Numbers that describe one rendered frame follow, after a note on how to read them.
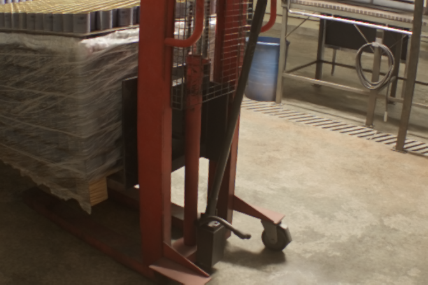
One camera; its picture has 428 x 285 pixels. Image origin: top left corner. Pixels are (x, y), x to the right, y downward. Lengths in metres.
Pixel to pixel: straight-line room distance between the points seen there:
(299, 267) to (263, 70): 2.85
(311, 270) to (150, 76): 1.24
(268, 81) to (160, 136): 3.18
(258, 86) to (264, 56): 0.32
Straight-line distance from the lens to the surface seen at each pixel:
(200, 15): 1.59
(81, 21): 1.76
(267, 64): 4.84
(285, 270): 2.35
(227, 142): 1.96
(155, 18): 1.71
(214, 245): 2.19
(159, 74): 1.73
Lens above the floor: 1.40
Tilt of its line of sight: 18 degrees down
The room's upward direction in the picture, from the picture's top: 3 degrees clockwise
